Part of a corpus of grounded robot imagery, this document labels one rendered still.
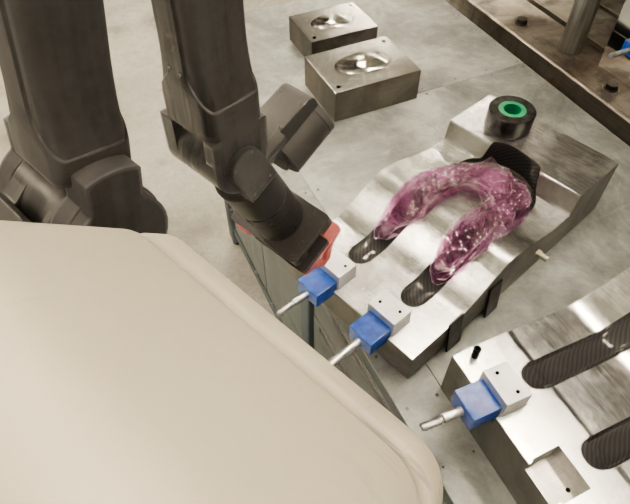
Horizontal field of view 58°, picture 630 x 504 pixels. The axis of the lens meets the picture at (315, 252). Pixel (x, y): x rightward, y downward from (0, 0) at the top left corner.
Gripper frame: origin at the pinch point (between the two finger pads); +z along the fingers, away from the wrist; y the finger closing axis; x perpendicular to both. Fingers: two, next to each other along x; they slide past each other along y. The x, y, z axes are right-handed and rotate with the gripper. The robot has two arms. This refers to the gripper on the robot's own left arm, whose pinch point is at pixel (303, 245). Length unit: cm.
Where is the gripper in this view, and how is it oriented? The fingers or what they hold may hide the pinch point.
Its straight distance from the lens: 71.4
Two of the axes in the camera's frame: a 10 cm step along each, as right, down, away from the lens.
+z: 2.8, 3.3, 9.0
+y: -7.4, -5.2, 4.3
